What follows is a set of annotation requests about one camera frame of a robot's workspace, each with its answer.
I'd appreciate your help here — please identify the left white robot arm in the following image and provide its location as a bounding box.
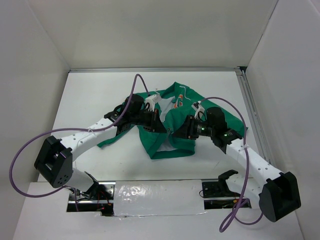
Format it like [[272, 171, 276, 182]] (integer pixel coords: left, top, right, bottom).
[[34, 94, 167, 200]]

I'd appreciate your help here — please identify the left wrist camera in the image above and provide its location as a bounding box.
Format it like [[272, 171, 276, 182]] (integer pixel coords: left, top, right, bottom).
[[144, 94, 162, 111]]

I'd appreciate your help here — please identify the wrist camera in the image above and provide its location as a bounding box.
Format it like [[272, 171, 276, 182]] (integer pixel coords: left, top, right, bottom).
[[191, 101, 205, 120], [144, 94, 162, 111]]

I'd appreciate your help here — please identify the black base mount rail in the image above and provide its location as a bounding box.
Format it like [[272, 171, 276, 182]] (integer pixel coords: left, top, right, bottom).
[[66, 179, 240, 217]]

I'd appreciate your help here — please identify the green zip jacket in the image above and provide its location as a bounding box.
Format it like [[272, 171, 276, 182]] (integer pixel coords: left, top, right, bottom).
[[96, 81, 249, 160]]

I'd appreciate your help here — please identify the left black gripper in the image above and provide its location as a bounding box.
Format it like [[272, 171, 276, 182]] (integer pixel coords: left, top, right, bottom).
[[130, 107, 167, 133]]

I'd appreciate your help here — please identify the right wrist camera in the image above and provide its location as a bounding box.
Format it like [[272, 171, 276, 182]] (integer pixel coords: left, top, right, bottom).
[[191, 101, 205, 120]]

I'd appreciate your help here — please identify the silver tape sheet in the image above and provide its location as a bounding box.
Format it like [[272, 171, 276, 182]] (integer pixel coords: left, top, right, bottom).
[[113, 179, 206, 217]]

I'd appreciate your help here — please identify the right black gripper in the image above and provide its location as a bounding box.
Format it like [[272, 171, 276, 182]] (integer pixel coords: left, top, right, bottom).
[[172, 114, 216, 140]]

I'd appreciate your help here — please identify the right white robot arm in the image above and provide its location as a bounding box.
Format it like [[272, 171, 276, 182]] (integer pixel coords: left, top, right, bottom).
[[173, 102, 301, 222]]

